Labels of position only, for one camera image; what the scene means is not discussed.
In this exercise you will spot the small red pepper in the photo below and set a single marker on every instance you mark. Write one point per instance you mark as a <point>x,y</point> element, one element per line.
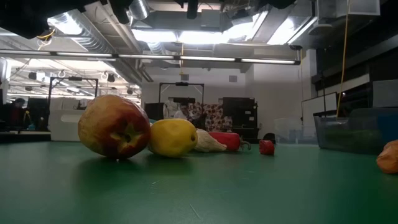
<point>266,147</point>

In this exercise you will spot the red yellow apple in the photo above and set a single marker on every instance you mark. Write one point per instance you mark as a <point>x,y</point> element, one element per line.
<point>114,126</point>

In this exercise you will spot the orange carrot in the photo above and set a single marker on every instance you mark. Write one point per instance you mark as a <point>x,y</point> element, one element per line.
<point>388,157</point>

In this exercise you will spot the floral patterned cloth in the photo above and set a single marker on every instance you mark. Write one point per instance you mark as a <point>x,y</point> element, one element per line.
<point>214,118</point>

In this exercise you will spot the cream garlic bulb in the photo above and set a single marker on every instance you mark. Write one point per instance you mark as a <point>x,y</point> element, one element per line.
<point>210,141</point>

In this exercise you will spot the yellow lemon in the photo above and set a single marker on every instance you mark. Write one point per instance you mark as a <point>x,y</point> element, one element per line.
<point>173,137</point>

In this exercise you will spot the black cabinet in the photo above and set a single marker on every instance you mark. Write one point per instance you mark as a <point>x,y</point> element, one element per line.
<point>239,115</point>

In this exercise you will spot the red chili pepper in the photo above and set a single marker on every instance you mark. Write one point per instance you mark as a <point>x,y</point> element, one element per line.
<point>228,140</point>

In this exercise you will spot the teal plastic bin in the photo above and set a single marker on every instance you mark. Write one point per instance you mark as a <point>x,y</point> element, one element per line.
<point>152,121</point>

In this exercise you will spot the long LED light bar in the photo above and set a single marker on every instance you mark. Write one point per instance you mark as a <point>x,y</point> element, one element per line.
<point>149,56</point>

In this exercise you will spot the black clamp knob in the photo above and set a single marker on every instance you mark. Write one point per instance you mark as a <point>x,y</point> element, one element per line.
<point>270,136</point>

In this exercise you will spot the green table mat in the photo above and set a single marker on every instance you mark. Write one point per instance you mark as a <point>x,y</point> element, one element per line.
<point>199,193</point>

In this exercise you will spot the clear plastic bin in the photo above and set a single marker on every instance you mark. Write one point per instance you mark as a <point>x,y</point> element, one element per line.
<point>289,130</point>

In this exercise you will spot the whiteboard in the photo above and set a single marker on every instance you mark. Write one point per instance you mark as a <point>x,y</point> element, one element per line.
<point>320,105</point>

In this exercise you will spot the grey translucent plastic bin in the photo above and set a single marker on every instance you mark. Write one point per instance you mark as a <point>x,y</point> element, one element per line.
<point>329,137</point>

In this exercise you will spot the white plastic bin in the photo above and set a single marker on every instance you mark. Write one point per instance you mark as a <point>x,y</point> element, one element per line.
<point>65,119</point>

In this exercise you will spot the person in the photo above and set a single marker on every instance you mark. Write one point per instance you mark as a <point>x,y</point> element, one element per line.
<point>18,112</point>

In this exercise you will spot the blue plastic bin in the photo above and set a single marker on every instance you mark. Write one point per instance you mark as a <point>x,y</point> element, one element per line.
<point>388,124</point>

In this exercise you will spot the silver ventilation duct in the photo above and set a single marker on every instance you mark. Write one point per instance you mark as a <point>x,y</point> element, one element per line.
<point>138,9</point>

